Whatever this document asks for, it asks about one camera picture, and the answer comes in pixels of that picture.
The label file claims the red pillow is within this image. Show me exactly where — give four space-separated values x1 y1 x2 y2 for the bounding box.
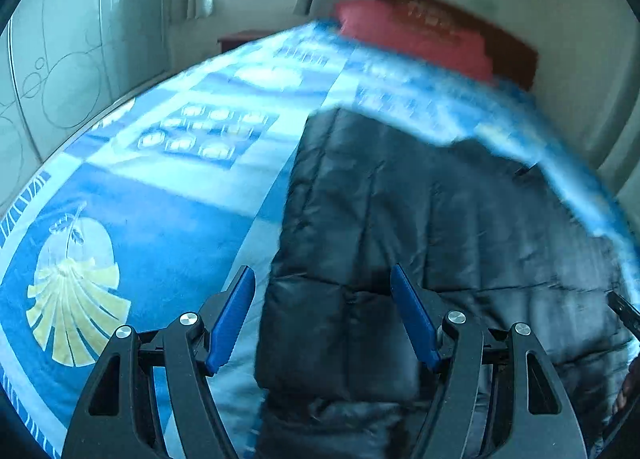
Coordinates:
335 0 494 82

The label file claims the wooden nightstand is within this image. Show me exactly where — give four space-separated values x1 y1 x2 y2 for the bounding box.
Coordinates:
218 30 278 53

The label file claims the dark wooden headboard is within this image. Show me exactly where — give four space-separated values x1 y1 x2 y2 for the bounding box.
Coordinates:
382 0 538 91

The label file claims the small brown embroidered cushion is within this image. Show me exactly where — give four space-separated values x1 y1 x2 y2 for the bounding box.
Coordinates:
394 0 461 44

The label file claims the white sliding wardrobe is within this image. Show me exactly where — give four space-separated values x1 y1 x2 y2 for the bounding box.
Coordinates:
1 0 168 206

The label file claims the right grey curtain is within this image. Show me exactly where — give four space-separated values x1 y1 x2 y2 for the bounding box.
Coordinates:
599 102 640 225

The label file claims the black quilted down jacket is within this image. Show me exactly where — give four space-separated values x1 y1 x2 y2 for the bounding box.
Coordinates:
255 108 629 458

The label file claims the blue patterned bed sheet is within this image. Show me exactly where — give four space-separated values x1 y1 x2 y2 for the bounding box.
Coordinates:
1 22 639 458

